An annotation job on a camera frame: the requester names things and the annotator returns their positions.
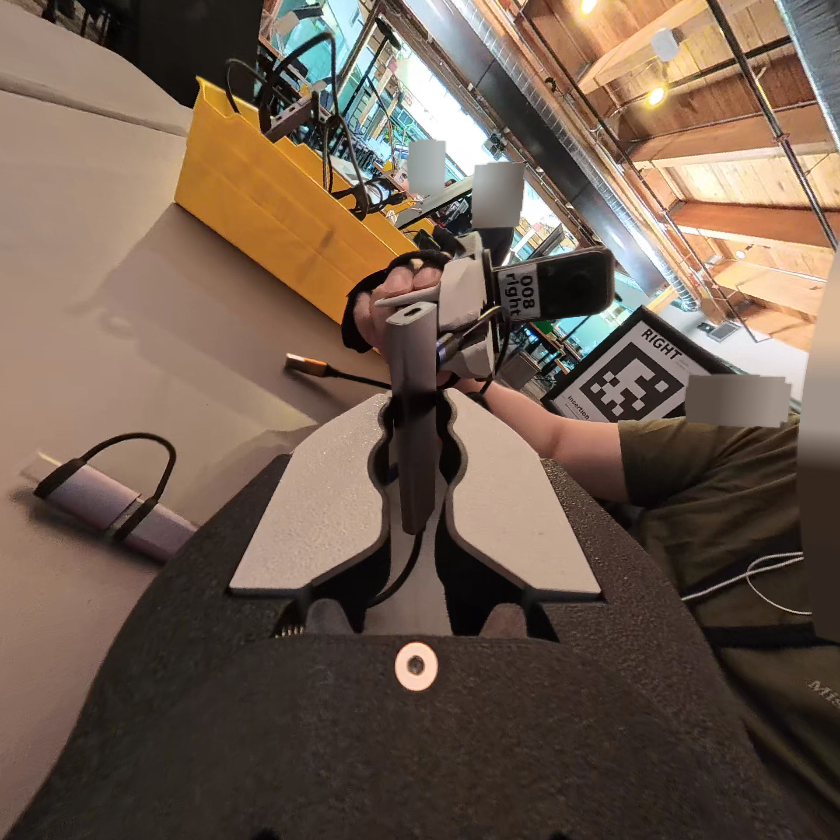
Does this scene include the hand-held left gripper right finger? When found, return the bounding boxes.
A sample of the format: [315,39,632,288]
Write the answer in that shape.
[440,390,603,603]

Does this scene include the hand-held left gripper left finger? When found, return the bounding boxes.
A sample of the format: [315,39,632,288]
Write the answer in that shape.
[228,392,393,597]

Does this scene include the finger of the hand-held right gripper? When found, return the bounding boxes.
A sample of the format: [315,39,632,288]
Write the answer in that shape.
[451,323,497,382]
[436,261,493,331]

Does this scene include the black cable with orange plugs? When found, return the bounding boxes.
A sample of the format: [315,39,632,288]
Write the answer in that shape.
[284,353,395,389]

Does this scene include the bundle of black cables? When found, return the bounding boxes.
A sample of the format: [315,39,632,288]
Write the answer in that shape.
[225,33,411,221]

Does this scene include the thin black hub cable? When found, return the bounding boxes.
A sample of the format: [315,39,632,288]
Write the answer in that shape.
[33,432,427,608]

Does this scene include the yellow plastic bin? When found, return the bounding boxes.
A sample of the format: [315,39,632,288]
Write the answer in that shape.
[174,77,437,326]

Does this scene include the person's right forearm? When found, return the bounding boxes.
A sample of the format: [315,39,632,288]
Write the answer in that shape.
[459,381,631,503]

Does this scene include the person's right hand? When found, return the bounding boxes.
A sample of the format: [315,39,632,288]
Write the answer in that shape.
[356,262,447,354]

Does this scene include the black white marker sign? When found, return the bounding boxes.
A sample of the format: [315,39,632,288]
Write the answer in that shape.
[541,305,739,421]

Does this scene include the person's olive shirt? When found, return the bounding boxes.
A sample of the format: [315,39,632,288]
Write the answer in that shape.
[617,413,840,815]

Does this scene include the silver ventilation ducts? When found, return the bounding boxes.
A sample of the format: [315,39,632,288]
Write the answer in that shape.
[777,0,840,158]

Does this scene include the black rectangular panel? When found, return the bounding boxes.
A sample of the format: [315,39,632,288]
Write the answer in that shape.
[134,0,263,109]

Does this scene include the thin white cable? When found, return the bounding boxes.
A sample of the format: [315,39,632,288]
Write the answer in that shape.
[682,551,815,618]

